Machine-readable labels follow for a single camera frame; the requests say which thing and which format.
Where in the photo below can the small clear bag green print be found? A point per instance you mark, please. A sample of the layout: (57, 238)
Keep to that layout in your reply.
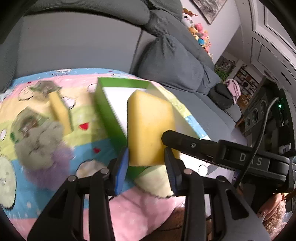
(43, 88)

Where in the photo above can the pink cloth on sofa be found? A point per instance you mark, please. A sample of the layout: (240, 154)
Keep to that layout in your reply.
(234, 89)

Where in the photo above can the grey green cloth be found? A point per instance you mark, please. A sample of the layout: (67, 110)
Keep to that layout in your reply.
(35, 151)

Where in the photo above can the colourful cartoon blanket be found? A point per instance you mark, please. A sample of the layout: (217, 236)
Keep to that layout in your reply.
(135, 213)

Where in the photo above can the yellow sponge green scrub pad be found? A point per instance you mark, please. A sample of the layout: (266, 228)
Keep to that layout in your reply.
(61, 112)

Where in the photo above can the black cushion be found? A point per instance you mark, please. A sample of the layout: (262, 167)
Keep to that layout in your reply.
(221, 96)

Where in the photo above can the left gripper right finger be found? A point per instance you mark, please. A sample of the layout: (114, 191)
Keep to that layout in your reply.
(183, 181)

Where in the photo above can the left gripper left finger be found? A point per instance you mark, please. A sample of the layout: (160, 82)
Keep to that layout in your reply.
(114, 174)

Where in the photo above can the grey cushion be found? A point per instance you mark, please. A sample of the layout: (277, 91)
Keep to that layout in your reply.
(167, 62)

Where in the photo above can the green white cardboard box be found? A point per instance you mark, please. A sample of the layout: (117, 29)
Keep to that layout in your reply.
(112, 94)

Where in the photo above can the framed picture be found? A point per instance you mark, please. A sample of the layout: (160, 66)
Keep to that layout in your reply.
(209, 8)

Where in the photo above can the plush toys pile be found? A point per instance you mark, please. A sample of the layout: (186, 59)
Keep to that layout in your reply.
(197, 30)

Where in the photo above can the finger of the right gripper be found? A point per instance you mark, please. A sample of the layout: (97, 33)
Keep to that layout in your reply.
(205, 150)

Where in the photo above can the grey sofa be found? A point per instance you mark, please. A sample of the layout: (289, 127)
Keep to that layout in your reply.
(37, 36)

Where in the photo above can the large yellow sponge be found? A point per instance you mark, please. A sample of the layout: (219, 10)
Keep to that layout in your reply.
(148, 117)

